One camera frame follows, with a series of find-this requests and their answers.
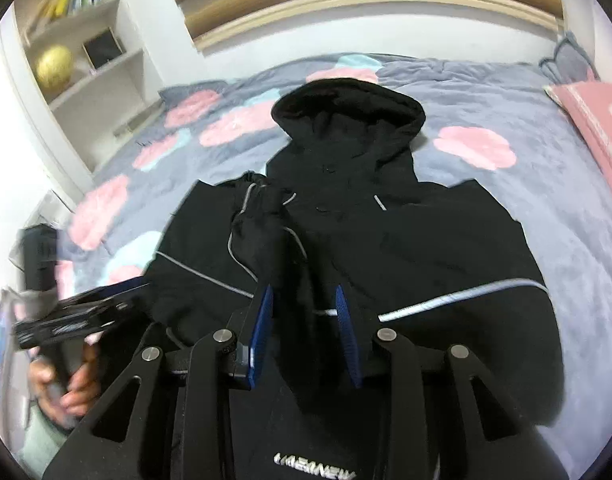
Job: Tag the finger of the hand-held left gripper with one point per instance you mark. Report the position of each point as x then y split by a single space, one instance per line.
128 296

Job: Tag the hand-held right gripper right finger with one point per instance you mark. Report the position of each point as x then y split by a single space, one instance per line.
347 332

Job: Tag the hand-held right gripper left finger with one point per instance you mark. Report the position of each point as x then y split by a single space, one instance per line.
262 332

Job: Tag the black hoodie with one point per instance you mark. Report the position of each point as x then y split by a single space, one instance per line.
346 185

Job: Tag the person's left hand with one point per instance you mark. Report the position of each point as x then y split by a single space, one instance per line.
83 390

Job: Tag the dark object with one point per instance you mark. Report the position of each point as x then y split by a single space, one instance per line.
40 260

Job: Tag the person's light green clothing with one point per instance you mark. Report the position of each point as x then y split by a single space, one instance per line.
43 442

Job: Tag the white bookshelf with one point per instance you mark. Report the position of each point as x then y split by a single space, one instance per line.
111 105

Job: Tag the gold ball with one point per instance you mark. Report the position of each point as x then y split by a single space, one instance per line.
55 67

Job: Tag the small framed blackboard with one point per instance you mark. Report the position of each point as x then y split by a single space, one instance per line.
102 50

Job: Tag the grey floral blanket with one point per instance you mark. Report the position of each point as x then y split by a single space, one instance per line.
485 110

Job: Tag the pink pillow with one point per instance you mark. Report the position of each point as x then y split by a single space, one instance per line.
598 120

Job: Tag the grey cat-shaped cushion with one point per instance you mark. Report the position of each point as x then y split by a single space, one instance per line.
575 62

